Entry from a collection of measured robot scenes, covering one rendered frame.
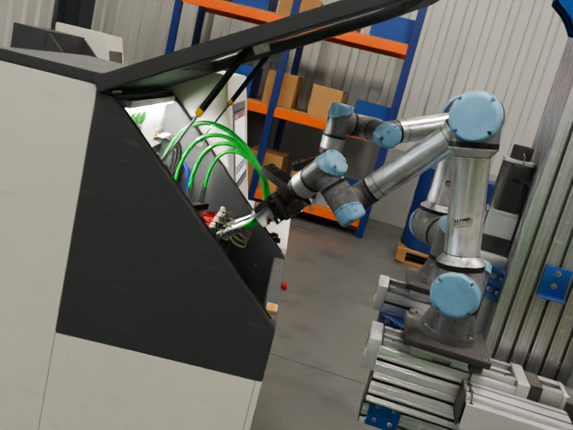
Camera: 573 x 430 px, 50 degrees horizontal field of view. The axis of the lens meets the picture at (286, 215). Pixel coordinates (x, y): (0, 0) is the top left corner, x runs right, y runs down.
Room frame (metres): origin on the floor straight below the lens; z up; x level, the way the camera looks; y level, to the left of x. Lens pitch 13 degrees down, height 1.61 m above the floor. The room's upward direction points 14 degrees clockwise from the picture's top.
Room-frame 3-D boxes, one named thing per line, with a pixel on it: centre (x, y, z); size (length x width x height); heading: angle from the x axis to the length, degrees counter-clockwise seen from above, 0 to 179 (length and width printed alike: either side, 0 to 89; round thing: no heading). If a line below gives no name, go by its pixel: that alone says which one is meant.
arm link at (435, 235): (2.09, -0.57, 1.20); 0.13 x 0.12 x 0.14; 23
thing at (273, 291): (1.90, -0.02, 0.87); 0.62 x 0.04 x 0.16; 1
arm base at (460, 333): (1.59, -0.50, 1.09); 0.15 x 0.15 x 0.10
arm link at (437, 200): (2.20, -0.52, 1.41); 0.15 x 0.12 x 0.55; 23
